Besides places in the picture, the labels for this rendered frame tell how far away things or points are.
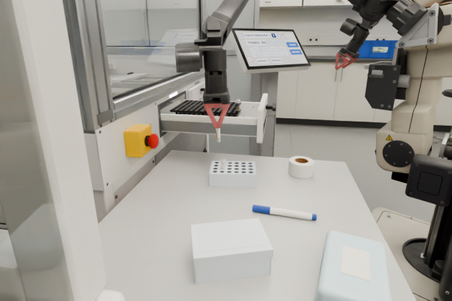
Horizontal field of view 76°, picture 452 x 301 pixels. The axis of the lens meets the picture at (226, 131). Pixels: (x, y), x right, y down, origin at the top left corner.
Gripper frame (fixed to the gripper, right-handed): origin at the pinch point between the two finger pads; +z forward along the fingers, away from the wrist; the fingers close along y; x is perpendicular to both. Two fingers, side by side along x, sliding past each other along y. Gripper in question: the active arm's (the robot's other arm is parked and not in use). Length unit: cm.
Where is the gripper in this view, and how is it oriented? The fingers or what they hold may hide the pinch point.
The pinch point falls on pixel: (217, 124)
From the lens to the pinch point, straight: 77.9
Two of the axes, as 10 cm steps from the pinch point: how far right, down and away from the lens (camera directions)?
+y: 0.3, 3.2, -9.5
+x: 10.0, -0.3, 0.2
